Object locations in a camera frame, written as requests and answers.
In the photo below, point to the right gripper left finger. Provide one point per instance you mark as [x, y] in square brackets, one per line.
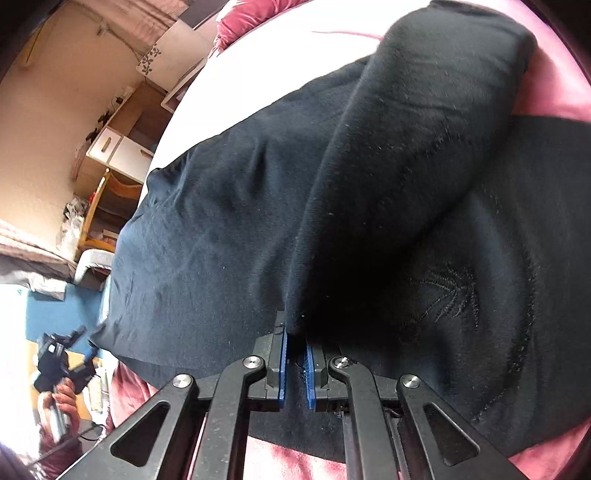
[193, 428]

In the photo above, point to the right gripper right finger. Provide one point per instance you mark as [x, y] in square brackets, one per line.
[398, 428]

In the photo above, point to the black pants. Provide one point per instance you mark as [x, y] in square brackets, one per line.
[369, 221]

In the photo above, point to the person left hand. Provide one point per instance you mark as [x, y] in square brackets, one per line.
[62, 398]

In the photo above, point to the maroon jacket sleeve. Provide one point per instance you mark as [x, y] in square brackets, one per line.
[55, 459]

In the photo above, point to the wooden chair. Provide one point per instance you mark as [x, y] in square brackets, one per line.
[111, 205]

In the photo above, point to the wooden desk with drawers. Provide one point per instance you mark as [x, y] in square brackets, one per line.
[127, 142]

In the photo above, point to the dark pink pillow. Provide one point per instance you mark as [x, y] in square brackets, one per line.
[239, 17]

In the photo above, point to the pink bed blanket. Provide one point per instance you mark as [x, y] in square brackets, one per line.
[554, 83]

